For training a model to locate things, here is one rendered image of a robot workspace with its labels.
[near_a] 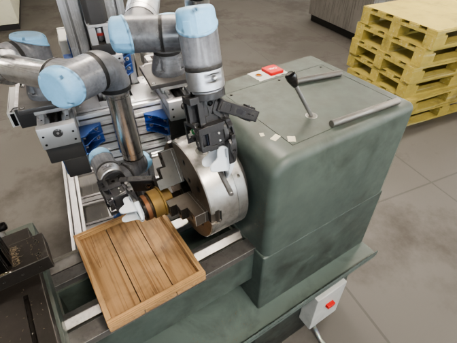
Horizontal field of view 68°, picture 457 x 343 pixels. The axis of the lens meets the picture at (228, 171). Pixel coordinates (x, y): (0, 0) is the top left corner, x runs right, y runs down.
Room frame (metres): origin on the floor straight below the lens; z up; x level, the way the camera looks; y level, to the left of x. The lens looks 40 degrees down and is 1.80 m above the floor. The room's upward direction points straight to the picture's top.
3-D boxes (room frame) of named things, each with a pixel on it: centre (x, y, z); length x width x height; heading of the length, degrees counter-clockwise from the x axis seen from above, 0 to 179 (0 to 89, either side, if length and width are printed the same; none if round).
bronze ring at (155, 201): (0.71, 0.21, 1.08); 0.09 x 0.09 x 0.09; 34
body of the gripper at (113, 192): (0.75, 0.34, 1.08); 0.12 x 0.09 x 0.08; 33
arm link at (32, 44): (1.23, 0.72, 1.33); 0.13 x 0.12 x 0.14; 147
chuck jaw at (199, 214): (0.67, 0.10, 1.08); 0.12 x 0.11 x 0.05; 33
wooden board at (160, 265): (0.65, 0.29, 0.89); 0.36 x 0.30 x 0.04; 33
